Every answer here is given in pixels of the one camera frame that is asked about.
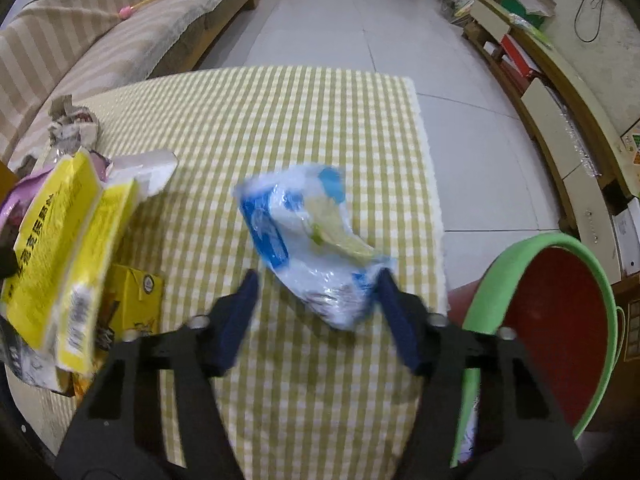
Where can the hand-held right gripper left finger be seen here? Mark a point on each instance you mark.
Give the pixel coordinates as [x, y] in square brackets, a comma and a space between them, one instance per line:
[235, 320]

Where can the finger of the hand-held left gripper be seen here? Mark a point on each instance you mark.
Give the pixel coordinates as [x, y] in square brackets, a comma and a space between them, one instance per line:
[6, 262]

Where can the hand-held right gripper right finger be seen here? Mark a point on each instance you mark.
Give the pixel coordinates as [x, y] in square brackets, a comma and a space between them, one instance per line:
[400, 320]

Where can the yellow plastic bag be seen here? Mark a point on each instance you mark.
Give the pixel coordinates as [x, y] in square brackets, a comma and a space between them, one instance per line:
[55, 240]

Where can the yellow orange carton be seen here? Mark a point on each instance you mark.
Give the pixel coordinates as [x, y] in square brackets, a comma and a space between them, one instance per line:
[132, 295]

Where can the blue white plastic wrapper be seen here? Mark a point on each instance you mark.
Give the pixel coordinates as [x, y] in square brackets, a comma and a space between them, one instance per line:
[300, 225]

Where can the large red bin green rim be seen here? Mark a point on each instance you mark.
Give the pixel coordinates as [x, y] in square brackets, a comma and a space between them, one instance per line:
[560, 320]

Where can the crumpled silver foil wrapper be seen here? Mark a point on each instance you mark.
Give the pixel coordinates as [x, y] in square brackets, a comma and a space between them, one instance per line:
[25, 360]

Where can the crumpled patterned paper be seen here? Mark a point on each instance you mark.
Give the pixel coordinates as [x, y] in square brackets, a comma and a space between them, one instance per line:
[75, 130]

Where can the striped beige sofa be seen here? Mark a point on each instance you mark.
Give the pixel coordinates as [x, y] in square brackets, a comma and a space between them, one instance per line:
[100, 50]

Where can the wooden television cabinet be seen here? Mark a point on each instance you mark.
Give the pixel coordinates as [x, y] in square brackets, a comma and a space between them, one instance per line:
[555, 125]

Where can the red white box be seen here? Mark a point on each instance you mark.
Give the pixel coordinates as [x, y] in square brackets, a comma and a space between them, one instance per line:
[520, 55]

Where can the green flat packet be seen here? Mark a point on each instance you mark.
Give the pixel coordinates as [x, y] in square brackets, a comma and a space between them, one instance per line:
[537, 35]

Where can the green box with papers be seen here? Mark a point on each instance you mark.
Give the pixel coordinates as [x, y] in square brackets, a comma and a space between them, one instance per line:
[525, 12]

